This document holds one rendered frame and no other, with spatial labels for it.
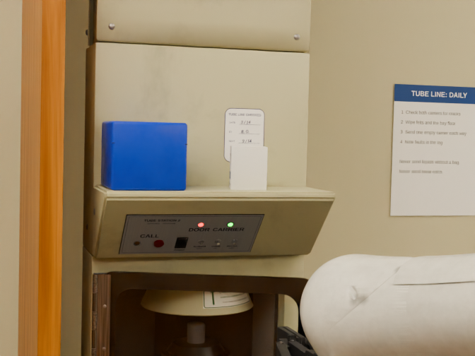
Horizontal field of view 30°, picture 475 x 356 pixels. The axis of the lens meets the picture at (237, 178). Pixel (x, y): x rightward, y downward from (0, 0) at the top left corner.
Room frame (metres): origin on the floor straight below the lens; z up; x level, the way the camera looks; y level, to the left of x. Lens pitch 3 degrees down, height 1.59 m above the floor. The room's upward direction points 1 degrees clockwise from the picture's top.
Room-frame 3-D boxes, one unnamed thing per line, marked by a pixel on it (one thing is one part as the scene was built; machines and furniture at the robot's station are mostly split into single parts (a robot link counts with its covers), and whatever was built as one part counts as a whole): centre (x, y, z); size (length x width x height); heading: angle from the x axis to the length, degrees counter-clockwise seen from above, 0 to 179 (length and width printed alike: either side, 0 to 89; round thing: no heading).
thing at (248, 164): (1.25, -0.01, 1.54); 0.05 x 0.05 x 0.06; 2
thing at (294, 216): (1.23, 0.03, 1.46); 0.32 x 0.11 x 0.10; 107
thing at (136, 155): (1.20, 0.13, 1.56); 0.10 x 0.10 x 0.09; 17
